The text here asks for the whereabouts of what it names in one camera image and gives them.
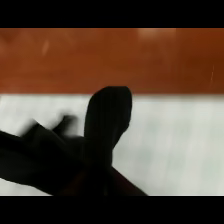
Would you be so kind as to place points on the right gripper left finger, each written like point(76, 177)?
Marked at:
point(87, 185)

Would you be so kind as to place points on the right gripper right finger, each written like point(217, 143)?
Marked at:
point(120, 186)

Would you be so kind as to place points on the black garment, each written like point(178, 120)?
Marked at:
point(108, 113)

